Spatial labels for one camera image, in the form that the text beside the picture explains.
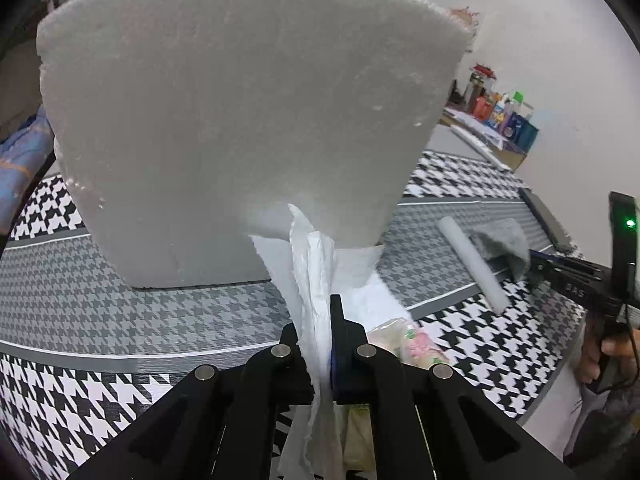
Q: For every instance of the wooden desk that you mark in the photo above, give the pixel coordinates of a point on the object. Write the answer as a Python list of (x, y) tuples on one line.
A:
[(493, 146)]

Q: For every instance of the white foam tube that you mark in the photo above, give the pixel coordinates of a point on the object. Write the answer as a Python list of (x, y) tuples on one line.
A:
[(481, 273)]

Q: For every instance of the white paper tissue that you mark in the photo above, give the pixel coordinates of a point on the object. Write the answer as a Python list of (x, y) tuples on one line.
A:
[(307, 268)]

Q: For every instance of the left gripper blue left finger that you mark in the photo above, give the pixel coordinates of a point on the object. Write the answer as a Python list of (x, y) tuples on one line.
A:
[(214, 424)]

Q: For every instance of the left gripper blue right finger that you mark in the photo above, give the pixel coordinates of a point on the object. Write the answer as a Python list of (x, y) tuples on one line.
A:
[(430, 424)]

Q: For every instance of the blue plaid quilt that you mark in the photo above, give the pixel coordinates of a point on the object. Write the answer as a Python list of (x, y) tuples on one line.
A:
[(23, 154)]

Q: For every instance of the grey sock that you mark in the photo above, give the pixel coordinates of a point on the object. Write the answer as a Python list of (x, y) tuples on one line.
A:
[(503, 238)]

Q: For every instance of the person's right hand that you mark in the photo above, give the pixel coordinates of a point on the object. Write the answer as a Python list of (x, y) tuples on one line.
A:
[(617, 347)]

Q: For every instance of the cartoon girl wall poster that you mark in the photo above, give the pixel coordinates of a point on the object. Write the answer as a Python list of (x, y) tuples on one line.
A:
[(473, 21)]

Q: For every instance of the white styrofoam box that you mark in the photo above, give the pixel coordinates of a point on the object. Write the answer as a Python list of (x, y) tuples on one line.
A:
[(185, 128)]

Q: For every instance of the green tissue packet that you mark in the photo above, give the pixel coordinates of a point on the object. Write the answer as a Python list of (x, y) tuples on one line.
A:
[(411, 345)]

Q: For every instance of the blue gift bag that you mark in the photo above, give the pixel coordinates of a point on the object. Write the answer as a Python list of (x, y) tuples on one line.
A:
[(524, 133)]

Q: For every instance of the houndstooth table cloth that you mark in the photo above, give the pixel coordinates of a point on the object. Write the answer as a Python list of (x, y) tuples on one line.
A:
[(83, 354)]

